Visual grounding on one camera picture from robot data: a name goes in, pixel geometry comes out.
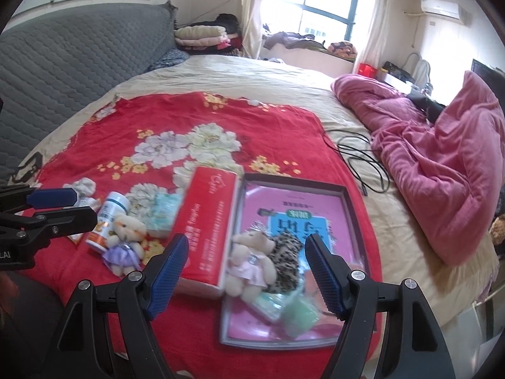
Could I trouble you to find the grey quilted headboard cover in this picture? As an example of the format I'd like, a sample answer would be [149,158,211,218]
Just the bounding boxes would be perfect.
[0,2,178,182]

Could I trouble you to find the clear plastic bag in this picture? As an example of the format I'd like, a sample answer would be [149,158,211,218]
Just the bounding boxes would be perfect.
[63,177,101,208]

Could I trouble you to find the white supplement bottle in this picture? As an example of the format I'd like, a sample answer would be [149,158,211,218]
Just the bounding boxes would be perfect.
[86,191,131,253]

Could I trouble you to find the teddy bear in purple dress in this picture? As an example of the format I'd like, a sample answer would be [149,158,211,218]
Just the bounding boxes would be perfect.
[102,213,148,276]

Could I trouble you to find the teal tissue pack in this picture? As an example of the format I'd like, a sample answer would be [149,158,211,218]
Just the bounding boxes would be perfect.
[146,193,184,239]

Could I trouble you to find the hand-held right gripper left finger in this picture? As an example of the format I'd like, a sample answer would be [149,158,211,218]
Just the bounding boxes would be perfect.
[39,233,190,379]

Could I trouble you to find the green makeup sponge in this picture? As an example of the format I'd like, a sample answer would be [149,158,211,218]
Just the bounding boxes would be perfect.
[282,298,320,338]

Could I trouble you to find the white window bench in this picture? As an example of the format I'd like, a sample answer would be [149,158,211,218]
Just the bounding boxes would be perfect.
[258,45,358,77]

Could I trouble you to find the leopard print cloth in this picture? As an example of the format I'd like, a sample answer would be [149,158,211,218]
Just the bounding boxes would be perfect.
[262,231,306,295]

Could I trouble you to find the pale green packet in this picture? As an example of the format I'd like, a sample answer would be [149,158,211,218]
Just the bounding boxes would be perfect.
[252,290,294,322]

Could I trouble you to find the red tissue pack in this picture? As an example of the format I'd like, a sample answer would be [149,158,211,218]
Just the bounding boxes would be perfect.
[171,166,241,300]

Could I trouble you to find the black strap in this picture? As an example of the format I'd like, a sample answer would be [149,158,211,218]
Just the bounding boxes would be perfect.
[10,153,43,184]

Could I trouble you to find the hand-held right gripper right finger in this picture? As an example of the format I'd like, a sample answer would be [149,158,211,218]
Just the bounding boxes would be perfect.
[306,233,458,379]

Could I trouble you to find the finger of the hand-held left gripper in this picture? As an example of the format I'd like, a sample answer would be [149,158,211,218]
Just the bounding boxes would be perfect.
[0,185,81,212]
[0,205,98,238]

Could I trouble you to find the white curtain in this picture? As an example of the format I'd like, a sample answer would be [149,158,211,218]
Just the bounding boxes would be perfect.
[241,0,269,61]
[353,0,395,74]

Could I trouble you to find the white chair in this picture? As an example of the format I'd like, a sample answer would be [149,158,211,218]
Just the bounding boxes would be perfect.
[410,52,432,87]

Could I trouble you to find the black television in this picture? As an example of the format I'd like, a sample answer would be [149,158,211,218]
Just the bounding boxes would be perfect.
[471,58,505,91]

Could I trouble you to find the black cable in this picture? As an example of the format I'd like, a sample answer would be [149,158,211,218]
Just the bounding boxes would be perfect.
[323,129,391,196]

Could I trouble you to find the black garment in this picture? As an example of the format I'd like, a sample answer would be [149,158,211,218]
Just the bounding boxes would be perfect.
[406,92,448,124]

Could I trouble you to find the red floral blanket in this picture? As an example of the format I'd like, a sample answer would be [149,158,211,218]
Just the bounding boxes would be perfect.
[16,92,383,368]

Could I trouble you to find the pile of clothes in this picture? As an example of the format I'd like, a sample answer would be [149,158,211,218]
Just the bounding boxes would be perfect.
[262,31,328,50]

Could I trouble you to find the stack of folded blankets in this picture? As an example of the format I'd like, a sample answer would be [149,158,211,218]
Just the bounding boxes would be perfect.
[174,14,243,54]

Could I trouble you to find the pink book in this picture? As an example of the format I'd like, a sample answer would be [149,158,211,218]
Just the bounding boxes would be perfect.
[225,183,358,342]

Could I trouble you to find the teddy bear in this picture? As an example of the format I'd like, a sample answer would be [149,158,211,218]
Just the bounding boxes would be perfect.
[225,230,279,304]
[102,213,148,276]

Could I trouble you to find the dark blue patterned cloth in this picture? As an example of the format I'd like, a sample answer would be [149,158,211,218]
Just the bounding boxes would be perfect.
[148,47,188,72]

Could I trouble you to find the colourful folded blanket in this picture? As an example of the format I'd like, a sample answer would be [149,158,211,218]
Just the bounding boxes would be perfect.
[327,40,358,59]

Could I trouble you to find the black bag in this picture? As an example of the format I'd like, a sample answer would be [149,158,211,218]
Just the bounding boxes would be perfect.
[383,61,413,81]

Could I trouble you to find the pink duvet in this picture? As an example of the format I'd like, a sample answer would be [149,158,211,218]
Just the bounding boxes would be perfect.
[330,70,505,267]

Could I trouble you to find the white air conditioner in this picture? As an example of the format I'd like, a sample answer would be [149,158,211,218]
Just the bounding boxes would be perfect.
[420,0,472,24]

